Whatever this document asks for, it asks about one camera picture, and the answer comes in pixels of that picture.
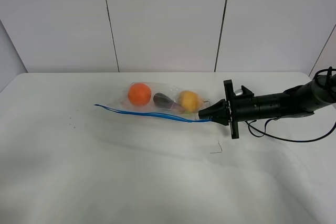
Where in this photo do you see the clear zip bag blue seal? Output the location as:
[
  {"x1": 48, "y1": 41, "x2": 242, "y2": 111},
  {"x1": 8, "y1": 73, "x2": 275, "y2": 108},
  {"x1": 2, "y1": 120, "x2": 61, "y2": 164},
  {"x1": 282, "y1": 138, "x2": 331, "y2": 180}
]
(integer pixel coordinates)
[{"x1": 95, "y1": 82, "x2": 210, "y2": 123}]

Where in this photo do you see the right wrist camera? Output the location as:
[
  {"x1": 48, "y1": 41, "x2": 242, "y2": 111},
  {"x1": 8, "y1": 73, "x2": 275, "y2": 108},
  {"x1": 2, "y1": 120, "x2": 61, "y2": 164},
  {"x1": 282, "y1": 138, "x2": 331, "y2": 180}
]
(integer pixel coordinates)
[{"x1": 234, "y1": 86, "x2": 254, "y2": 98}]

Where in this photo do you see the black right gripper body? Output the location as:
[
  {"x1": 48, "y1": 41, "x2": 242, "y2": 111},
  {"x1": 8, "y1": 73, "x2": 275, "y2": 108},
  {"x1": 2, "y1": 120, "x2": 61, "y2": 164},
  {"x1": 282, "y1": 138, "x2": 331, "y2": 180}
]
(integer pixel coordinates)
[{"x1": 224, "y1": 80, "x2": 259, "y2": 139}]

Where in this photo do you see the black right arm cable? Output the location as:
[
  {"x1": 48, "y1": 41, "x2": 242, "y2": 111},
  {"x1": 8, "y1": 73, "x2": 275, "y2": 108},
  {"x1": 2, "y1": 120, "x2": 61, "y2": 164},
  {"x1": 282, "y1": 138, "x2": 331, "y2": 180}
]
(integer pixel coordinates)
[{"x1": 244, "y1": 68, "x2": 336, "y2": 143}]

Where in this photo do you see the yellow pear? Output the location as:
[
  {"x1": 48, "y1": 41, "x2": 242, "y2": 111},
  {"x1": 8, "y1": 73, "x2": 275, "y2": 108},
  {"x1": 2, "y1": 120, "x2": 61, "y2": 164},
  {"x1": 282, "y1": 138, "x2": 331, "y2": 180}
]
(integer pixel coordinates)
[{"x1": 178, "y1": 90, "x2": 204, "y2": 113}]

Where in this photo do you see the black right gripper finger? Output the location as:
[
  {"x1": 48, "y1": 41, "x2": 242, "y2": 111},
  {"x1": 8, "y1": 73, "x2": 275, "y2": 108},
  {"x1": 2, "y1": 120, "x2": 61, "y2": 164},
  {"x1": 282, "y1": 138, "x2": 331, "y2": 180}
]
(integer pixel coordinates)
[
  {"x1": 207, "y1": 115, "x2": 229, "y2": 126},
  {"x1": 198, "y1": 99, "x2": 227, "y2": 118}
]

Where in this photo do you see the orange fruit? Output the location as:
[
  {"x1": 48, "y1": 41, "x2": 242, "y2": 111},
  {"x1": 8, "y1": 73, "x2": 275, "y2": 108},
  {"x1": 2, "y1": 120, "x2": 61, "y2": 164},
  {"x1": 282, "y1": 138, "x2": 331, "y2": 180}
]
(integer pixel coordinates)
[{"x1": 128, "y1": 83, "x2": 152, "y2": 106}]

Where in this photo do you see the purple eggplant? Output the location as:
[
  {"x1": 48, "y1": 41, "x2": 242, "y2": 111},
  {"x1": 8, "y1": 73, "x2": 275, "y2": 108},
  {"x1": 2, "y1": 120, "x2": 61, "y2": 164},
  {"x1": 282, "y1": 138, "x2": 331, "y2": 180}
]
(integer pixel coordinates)
[{"x1": 153, "y1": 93, "x2": 185, "y2": 113}]

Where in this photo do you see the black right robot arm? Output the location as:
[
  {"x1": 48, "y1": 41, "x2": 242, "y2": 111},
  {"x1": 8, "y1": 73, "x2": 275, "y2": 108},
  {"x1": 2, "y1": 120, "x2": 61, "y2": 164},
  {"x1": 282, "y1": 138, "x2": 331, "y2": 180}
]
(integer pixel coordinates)
[{"x1": 198, "y1": 67, "x2": 335, "y2": 139}]

